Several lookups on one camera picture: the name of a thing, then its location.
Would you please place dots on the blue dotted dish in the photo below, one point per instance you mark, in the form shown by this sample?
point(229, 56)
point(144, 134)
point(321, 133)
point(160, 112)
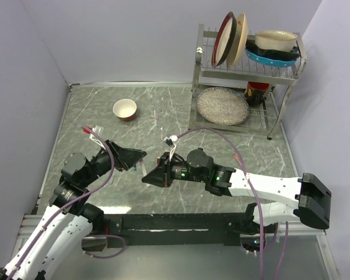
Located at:
point(268, 61)

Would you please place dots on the steel dish rack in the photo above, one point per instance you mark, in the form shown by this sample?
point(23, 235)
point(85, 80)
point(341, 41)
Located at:
point(266, 119)

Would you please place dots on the cream red bowl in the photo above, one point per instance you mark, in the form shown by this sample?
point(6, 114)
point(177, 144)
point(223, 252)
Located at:
point(125, 109)

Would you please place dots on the black base bar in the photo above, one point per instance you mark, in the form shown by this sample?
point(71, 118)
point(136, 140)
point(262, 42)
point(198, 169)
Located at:
point(178, 229)

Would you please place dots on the cream plate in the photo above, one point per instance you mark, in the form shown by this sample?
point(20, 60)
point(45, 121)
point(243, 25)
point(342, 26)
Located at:
point(239, 41)

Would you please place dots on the red black cup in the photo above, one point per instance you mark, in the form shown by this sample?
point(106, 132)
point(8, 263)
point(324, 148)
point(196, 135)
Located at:
point(255, 93)

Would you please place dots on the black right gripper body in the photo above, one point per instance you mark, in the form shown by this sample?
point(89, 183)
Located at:
point(172, 170)

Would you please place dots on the thin white red pen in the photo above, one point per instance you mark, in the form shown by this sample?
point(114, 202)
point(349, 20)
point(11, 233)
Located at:
point(144, 172)

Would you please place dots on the black dish on rack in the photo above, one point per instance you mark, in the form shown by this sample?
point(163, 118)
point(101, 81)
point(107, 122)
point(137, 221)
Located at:
point(272, 54)

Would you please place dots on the red rimmed plate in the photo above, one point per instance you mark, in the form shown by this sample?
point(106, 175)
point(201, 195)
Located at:
point(224, 40)

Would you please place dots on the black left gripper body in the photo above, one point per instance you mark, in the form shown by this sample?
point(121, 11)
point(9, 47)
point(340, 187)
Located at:
point(120, 162)

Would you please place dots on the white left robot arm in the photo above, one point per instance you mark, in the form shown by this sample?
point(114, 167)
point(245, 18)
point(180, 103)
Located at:
point(69, 218)

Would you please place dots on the speckled grey plate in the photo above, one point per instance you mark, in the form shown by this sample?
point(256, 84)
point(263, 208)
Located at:
point(223, 106)

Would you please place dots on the cream bowl on rack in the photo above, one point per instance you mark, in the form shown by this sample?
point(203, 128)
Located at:
point(275, 40)

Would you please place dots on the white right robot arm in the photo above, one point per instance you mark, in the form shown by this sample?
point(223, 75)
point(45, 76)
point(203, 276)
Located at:
point(305, 199)

